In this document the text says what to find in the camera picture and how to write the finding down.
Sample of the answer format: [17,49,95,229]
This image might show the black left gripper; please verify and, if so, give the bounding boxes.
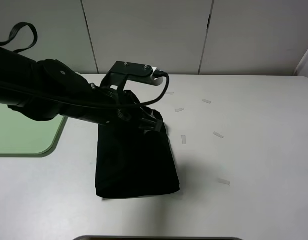
[93,82,162,133]

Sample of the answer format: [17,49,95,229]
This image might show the black short sleeve shirt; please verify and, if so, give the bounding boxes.
[94,90,181,200]

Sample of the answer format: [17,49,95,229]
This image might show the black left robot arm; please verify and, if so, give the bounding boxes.
[0,47,165,131]

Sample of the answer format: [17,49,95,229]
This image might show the light green tray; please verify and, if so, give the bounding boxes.
[0,104,67,158]

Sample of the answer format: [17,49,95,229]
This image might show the clear tape strip middle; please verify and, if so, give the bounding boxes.
[175,108,184,113]

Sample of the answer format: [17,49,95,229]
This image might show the clear tape strip upright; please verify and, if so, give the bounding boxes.
[181,135,186,145]

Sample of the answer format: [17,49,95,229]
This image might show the clear tape strip back right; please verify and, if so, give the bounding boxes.
[202,99,211,104]

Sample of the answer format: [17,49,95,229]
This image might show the clear tape strip front right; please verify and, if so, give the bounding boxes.
[217,178,230,185]

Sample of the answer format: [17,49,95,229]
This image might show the black left camera cable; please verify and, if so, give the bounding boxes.
[0,21,170,110]

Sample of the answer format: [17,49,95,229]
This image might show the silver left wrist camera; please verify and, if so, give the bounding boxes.
[99,61,163,93]

